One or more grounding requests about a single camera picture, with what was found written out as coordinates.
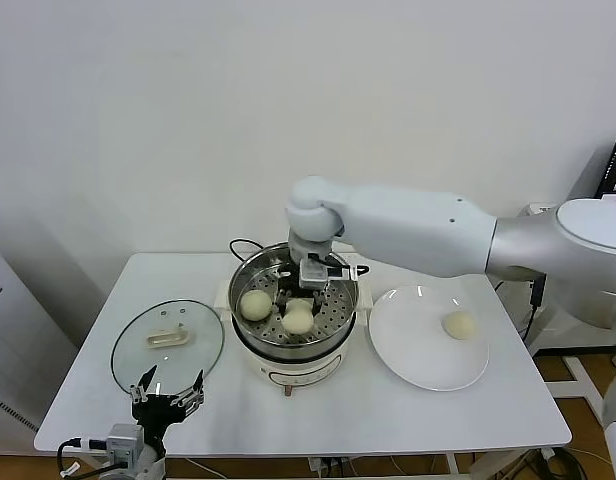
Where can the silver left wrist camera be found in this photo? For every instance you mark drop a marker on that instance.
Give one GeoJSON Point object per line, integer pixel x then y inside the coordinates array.
{"type": "Point", "coordinates": [124, 442]}

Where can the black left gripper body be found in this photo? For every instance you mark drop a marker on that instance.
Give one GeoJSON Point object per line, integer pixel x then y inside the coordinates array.
{"type": "Point", "coordinates": [155, 412]}

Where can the white side desk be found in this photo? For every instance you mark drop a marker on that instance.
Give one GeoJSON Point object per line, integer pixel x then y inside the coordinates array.
{"type": "Point", "coordinates": [535, 209]}

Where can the round glass pot lid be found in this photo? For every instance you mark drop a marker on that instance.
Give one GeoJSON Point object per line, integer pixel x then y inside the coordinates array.
{"type": "Point", "coordinates": [188, 350]}

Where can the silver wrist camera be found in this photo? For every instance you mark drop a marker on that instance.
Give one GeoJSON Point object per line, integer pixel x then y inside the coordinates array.
{"type": "Point", "coordinates": [124, 442]}
{"type": "Point", "coordinates": [313, 274]}

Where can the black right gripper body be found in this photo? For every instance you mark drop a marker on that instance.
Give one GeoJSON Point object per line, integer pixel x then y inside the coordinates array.
{"type": "Point", "coordinates": [292, 291]}

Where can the cream electric cooker base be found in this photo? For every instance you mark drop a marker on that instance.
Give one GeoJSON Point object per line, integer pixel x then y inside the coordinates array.
{"type": "Point", "coordinates": [298, 372]}

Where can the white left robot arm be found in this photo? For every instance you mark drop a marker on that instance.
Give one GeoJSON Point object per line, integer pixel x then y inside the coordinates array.
{"type": "Point", "coordinates": [150, 460]}

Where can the open dark laptop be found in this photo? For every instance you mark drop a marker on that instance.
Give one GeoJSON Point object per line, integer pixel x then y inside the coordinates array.
{"type": "Point", "coordinates": [615, 170]}

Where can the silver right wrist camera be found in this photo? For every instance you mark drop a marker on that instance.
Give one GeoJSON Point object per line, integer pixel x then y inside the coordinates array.
{"type": "Point", "coordinates": [313, 274]}

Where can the white steamed baozi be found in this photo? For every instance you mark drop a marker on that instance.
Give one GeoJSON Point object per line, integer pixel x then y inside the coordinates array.
{"type": "Point", "coordinates": [255, 305]}
{"type": "Point", "coordinates": [297, 321]}
{"type": "Point", "coordinates": [459, 325]}

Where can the round white plate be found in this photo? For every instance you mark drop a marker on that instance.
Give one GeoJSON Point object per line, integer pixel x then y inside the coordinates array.
{"type": "Point", "coordinates": [413, 350]}

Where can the perforated steel steamer basket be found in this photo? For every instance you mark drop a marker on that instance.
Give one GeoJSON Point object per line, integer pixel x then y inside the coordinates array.
{"type": "Point", "coordinates": [338, 310]}

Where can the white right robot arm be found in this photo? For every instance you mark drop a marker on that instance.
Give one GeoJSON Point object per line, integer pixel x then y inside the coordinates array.
{"type": "Point", "coordinates": [413, 230]}

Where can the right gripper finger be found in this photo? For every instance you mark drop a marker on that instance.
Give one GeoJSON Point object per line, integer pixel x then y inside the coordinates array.
{"type": "Point", "coordinates": [282, 302]}
{"type": "Point", "coordinates": [319, 303]}

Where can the white floor cabinet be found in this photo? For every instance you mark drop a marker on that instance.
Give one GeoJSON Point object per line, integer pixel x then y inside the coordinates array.
{"type": "Point", "coordinates": [23, 340]}

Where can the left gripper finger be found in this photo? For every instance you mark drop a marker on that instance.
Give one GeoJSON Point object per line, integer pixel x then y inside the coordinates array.
{"type": "Point", "coordinates": [142, 387]}
{"type": "Point", "coordinates": [197, 395]}

